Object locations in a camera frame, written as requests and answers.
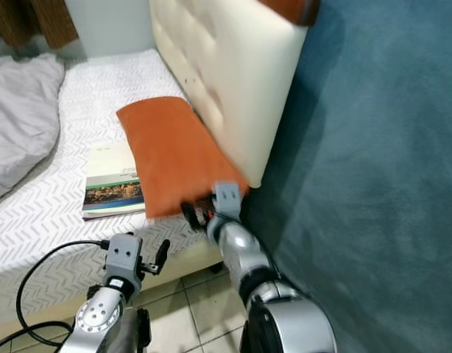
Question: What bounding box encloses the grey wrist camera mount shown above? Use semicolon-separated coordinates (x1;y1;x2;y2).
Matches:
106;233;144;280
213;182;243;219

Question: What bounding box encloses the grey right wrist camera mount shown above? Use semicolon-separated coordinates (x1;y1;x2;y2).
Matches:
213;182;243;219

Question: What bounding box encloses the brown wooden headboard trim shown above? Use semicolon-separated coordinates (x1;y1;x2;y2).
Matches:
259;0;321;27

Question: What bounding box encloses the brown curtain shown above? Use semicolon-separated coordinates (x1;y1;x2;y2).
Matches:
0;0;80;51

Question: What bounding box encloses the mattress with chevron sheet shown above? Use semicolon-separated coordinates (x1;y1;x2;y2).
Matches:
0;48;227;324

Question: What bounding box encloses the cream tufted headboard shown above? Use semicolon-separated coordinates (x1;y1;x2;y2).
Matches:
149;0;311;188

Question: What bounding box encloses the white bedside cabinet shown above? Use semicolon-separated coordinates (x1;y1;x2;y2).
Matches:
64;0;155;58

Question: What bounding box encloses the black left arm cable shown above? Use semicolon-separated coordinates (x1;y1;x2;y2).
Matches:
16;240;113;353

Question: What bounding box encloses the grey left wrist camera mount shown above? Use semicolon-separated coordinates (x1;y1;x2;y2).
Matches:
106;233;144;280

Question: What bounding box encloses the book with landscape cover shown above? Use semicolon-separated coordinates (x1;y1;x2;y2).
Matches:
82;140;146;221

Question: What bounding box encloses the orange rectangular pillow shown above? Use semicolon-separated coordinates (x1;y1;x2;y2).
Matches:
116;96;250;220

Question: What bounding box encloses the pale wrinkled duvet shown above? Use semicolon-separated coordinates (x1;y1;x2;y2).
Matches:
0;53;66;203

